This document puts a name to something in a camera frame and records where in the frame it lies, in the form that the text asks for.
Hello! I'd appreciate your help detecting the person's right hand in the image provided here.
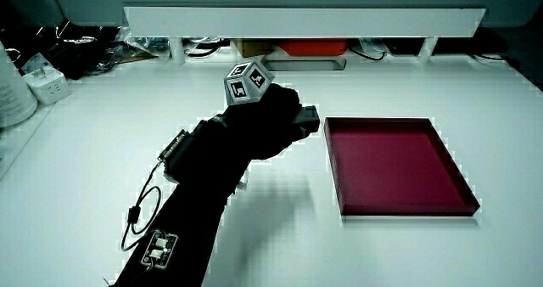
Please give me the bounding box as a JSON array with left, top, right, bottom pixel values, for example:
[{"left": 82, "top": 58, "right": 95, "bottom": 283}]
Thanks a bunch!
[{"left": 215, "top": 59, "right": 314, "bottom": 163}]

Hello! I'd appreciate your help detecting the grey charger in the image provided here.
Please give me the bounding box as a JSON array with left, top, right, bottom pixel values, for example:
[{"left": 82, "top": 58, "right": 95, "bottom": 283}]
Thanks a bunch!
[{"left": 292, "top": 104, "right": 321, "bottom": 138}]

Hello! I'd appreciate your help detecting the person's right forearm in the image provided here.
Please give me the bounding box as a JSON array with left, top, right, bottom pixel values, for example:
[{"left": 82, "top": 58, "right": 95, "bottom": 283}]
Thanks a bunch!
[{"left": 108, "top": 115, "right": 252, "bottom": 287}]

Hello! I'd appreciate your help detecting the white desk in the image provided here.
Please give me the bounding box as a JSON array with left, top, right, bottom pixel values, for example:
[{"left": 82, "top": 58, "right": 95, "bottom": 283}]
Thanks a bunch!
[{"left": 0, "top": 48, "right": 543, "bottom": 287}]

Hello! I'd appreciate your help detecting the flat grey stand base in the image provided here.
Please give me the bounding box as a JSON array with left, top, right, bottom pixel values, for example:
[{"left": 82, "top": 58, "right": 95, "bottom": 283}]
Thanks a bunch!
[{"left": 261, "top": 56, "right": 347, "bottom": 72}]

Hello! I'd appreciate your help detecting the brown cardboard box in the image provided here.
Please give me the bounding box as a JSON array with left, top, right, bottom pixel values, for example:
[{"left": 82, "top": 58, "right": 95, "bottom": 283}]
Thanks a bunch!
[{"left": 232, "top": 39, "right": 277, "bottom": 59}]

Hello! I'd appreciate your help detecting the orange box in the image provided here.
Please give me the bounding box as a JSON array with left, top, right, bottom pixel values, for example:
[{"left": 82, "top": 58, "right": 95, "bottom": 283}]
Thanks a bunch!
[{"left": 277, "top": 39, "right": 349, "bottom": 58}]

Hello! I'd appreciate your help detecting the white riser shelf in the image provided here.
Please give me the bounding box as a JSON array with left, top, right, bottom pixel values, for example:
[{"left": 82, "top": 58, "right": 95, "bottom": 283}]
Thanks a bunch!
[{"left": 123, "top": 7, "right": 487, "bottom": 65}]

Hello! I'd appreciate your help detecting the dark red tray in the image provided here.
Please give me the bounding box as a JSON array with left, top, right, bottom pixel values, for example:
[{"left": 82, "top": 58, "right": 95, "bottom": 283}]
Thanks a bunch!
[{"left": 323, "top": 116, "right": 482, "bottom": 217}]

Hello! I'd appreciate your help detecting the clear plastic bag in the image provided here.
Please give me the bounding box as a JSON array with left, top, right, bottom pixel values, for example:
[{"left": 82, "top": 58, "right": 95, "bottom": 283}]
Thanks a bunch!
[{"left": 113, "top": 26, "right": 171, "bottom": 64}]

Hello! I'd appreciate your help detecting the small circuit board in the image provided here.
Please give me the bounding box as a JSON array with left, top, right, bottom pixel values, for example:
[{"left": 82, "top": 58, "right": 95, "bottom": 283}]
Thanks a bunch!
[{"left": 140, "top": 228, "right": 179, "bottom": 271}]

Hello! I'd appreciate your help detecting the white plug adapter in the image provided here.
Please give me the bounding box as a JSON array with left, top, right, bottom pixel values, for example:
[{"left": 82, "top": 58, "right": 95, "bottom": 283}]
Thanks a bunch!
[{"left": 21, "top": 65, "right": 73, "bottom": 107}]

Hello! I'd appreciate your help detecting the white cylindrical container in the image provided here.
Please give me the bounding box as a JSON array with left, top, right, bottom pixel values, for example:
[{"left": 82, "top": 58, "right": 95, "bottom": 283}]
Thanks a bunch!
[{"left": 0, "top": 40, "right": 39, "bottom": 129}]

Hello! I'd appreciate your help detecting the thin black sensor cable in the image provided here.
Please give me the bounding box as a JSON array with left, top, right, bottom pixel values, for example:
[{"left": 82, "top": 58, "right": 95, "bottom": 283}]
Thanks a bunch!
[{"left": 120, "top": 160, "right": 164, "bottom": 253}]

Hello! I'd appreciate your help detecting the pile of dark cables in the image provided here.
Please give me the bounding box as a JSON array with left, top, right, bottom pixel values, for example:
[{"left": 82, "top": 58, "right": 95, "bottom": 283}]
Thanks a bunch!
[{"left": 0, "top": 20, "right": 124, "bottom": 81}]

